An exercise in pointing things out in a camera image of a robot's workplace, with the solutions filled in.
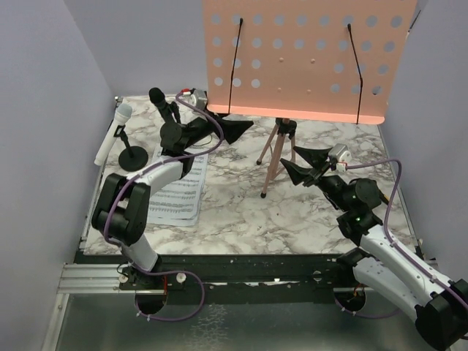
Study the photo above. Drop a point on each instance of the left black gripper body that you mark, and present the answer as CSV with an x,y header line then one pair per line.
x,y
198,128

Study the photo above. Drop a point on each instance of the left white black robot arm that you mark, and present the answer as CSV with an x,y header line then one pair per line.
x,y
122,208

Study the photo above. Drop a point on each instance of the black mounting rail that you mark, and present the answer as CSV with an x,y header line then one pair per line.
x,y
248,279

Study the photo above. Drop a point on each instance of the white microphone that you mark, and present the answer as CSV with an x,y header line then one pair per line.
x,y
122,114

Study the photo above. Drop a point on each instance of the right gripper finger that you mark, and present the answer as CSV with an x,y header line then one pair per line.
x,y
314,157
296,173

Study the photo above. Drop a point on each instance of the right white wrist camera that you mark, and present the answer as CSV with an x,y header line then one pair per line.
x,y
339,156

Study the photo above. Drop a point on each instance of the black round mic stand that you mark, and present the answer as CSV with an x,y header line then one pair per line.
x,y
132,158

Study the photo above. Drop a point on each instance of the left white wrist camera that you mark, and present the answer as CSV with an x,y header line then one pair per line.
x,y
196,97

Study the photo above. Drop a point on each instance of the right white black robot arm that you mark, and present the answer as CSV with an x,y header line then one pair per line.
x,y
433,301

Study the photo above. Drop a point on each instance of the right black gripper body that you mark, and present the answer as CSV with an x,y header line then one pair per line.
x,y
322,171

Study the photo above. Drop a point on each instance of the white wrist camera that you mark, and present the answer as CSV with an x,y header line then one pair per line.
x,y
196,97
339,156

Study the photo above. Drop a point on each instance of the pink music stand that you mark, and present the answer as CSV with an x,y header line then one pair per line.
x,y
312,60

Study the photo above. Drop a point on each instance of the red yellow screwdriver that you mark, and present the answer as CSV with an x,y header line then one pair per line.
x,y
384,198

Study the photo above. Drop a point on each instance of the black microphone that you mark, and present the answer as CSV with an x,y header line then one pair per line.
x,y
157,98

